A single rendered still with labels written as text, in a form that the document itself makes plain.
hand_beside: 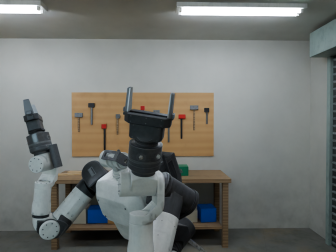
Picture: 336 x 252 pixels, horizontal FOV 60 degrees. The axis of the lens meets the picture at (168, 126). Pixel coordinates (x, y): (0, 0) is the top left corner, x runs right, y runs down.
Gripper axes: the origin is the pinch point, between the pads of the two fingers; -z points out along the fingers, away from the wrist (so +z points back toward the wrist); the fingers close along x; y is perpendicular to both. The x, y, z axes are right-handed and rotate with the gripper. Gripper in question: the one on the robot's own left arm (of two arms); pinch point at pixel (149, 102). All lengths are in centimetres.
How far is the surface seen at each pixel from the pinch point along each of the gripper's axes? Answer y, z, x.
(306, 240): 277, 215, -165
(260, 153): 338, 129, -97
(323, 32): 306, -41, -130
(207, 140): 326, 118, -19
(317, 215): 311, 195, -183
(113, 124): 306, 110, 114
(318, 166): 325, 129, -173
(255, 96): 357, 52, -78
